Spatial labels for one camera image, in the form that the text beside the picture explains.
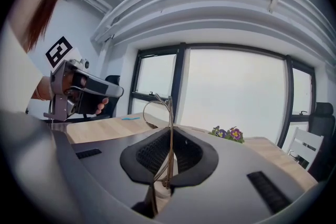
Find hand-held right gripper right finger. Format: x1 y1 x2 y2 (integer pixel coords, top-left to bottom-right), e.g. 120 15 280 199
154 125 328 224

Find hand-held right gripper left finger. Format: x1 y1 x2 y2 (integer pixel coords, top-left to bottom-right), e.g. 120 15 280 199
51 126 173 224

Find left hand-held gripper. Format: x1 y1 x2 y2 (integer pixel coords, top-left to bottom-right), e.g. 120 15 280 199
43 36 125 122

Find thin metal wire loop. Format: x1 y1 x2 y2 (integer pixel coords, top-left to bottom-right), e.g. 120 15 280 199
142 92 176 190

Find person's left forearm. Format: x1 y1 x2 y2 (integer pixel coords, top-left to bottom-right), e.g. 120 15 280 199
30 75 54 102

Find person's left hand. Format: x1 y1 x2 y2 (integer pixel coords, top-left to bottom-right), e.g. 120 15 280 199
94 97 110 116

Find black mesh office chair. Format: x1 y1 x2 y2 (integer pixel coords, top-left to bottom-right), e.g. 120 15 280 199
306 102 336 182
100 74 122 119

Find potted purple flowers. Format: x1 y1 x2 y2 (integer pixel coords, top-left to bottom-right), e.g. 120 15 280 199
208 125 246 145

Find white wooden chair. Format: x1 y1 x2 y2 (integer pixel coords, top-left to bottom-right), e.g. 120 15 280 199
287 126 325 170

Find person's light top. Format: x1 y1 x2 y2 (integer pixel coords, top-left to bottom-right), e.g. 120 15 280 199
0 19 45 115

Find grey fisheye camera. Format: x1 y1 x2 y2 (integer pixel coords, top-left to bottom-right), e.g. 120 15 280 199
69 58 90 72

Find gold bangle bracelet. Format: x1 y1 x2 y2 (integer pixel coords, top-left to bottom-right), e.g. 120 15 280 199
35 86 47 102

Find white wall duct bundle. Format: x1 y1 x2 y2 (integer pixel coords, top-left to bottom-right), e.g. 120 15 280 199
90 0 336 61

